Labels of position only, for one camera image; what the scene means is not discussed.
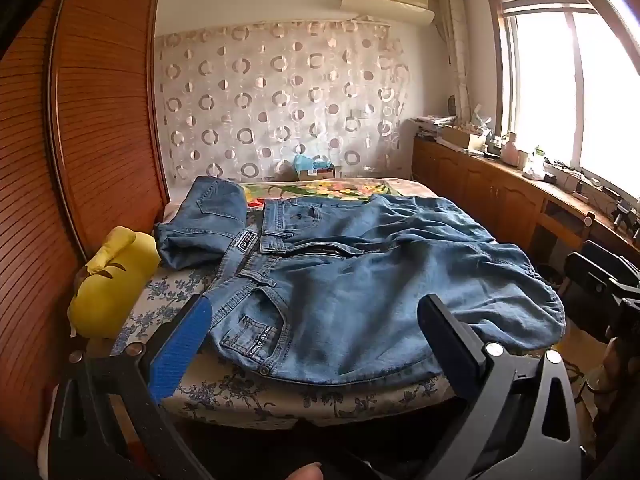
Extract blue floral bed sheet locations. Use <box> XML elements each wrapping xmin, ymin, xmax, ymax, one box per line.
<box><xmin>107</xmin><ymin>240</ymin><xmax>466</xmax><ymax>428</ymax></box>

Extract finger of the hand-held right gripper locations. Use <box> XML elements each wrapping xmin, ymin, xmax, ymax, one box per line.
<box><xmin>565</xmin><ymin>252</ymin><xmax>626</xmax><ymax>301</ymax></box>
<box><xmin>582</xmin><ymin>239</ymin><xmax>640</xmax><ymax>273</ymax></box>

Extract pink bottle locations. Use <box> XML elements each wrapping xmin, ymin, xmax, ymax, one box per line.
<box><xmin>501</xmin><ymin>131</ymin><xmax>521</xmax><ymax>166</ymax></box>

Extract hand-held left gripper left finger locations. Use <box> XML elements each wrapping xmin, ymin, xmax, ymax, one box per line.
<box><xmin>47</xmin><ymin>294</ymin><xmax>221</xmax><ymax>480</ymax></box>

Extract circle patterned sheer curtain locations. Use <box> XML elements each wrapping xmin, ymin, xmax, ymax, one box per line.
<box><xmin>156</xmin><ymin>19</ymin><xmax>416</xmax><ymax>183</ymax></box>

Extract person's left hand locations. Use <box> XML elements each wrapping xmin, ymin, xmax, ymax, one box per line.
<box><xmin>285</xmin><ymin>461</ymin><xmax>323</xmax><ymax>480</ymax></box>

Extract window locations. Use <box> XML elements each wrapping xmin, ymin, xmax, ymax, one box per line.
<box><xmin>487</xmin><ymin>0</ymin><xmax>640</xmax><ymax>206</ymax></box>

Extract bundled window curtain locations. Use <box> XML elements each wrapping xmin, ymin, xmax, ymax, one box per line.
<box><xmin>437</xmin><ymin>0</ymin><xmax>473</xmax><ymax>126</ymax></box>

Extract colourful flower blanket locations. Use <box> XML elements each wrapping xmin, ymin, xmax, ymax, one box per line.
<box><xmin>240</xmin><ymin>178</ymin><xmax>431</xmax><ymax>208</ymax></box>

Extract folded blue jeans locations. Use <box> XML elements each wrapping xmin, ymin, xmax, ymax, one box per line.
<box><xmin>154</xmin><ymin>176</ymin><xmax>248</xmax><ymax>272</ymax></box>

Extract small cardboard box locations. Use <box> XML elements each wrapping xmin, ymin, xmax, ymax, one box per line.
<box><xmin>295</xmin><ymin>165</ymin><xmax>337</xmax><ymax>181</ymax></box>

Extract yellow plush toy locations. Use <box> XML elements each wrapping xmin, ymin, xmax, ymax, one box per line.
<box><xmin>67</xmin><ymin>226</ymin><xmax>162</xmax><ymax>338</ymax></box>

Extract clear plastic bag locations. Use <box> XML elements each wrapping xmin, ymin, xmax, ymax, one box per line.
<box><xmin>470</xmin><ymin>105</ymin><xmax>493</xmax><ymax>133</ymax></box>

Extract white bottle green cap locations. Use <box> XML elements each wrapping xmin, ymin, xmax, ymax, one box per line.
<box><xmin>525</xmin><ymin>146</ymin><xmax>547</xmax><ymax>181</ymax></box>

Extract open cardboard box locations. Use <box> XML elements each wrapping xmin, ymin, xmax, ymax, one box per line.
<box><xmin>440</xmin><ymin>125</ymin><xmax>488</xmax><ymax>152</ymax></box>

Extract blue denim pants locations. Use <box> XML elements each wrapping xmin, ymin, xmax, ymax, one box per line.
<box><xmin>202</xmin><ymin>192</ymin><xmax>567</xmax><ymax>386</ymax></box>

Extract stack of papers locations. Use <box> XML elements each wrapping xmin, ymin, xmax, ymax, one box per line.
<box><xmin>412</xmin><ymin>115</ymin><xmax>458</xmax><ymax>136</ymax></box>

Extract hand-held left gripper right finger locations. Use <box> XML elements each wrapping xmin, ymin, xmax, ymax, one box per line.
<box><xmin>416</xmin><ymin>294</ymin><xmax>586</xmax><ymax>480</ymax></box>

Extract long wooden cabinet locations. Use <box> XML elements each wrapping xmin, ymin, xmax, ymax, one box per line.
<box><xmin>412</xmin><ymin>137</ymin><xmax>640</xmax><ymax>281</ymax></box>

